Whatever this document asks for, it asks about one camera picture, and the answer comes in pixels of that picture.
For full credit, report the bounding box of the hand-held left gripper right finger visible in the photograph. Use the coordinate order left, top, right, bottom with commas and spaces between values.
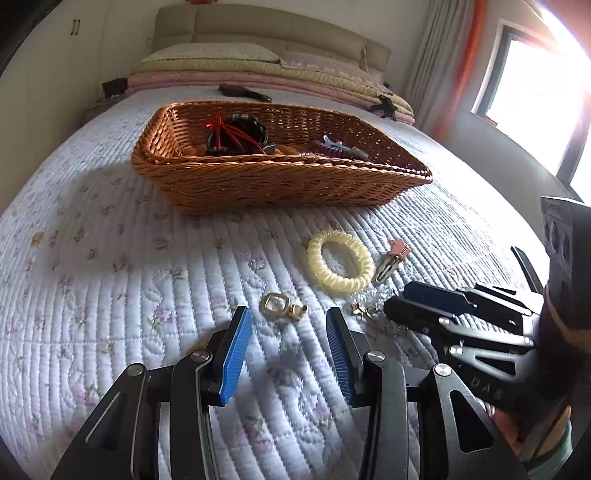
325, 307, 529, 480

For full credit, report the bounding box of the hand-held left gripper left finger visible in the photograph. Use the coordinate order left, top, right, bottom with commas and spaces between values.
51, 305, 254, 480

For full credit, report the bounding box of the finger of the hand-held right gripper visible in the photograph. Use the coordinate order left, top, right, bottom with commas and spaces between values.
404, 247, 544, 335
383, 298, 536, 407

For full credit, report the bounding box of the crystal brooch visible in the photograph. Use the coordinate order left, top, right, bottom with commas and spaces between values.
351, 286, 399, 320

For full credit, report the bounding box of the gold buckle charm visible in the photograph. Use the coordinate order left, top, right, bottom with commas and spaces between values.
259, 294, 309, 324

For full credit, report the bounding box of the pink star hair clip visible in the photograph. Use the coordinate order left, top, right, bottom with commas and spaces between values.
322, 134, 370, 160
372, 239, 413, 284

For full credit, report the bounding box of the brown wicker basket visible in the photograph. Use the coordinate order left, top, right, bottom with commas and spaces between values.
130, 100, 433, 215

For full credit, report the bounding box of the purple spiral hair tie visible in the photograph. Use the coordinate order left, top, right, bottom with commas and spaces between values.
310, 140, 356, 156

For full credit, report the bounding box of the red string bracelet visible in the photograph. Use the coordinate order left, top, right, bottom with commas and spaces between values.
206, 112, 273, 155

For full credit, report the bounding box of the black wrist watch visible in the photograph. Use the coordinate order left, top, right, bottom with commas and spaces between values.
205, 113, 270, 155

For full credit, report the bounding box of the person's right hand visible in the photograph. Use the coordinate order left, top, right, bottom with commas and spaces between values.
490, 408, 525, 452

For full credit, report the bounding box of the window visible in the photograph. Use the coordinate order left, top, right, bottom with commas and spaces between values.
471, 0, 591, 204

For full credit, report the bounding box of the orange curtain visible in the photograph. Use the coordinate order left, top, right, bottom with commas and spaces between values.
431, 0, 488, 144

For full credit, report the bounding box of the black small tripod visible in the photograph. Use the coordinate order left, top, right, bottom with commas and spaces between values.
369, 95, 398, 121

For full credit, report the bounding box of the grey curtain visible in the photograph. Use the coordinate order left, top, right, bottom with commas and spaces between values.
406, 0, 476, 134

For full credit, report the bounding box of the pink pillow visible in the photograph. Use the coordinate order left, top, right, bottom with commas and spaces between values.
277, 51, 368, 71

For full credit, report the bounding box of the dark hair brush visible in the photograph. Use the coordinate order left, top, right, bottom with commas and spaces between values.
219, 84, 272, 103

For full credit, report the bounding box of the beige nightstand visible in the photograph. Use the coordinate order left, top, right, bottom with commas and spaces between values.
83, 95, 127, 123

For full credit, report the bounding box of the cream pillow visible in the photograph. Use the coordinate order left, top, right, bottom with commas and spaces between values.
141, 43, 282, 65

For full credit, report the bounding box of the beige upholstered headboard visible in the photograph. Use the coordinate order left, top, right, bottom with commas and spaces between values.
152, 4, 393, 75

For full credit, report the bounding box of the white wardrobe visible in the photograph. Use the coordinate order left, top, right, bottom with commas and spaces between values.
0, 0, 158, 100

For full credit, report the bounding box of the cream spiral hair tie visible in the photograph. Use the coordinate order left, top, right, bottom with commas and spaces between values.
306, 229, 375, 295

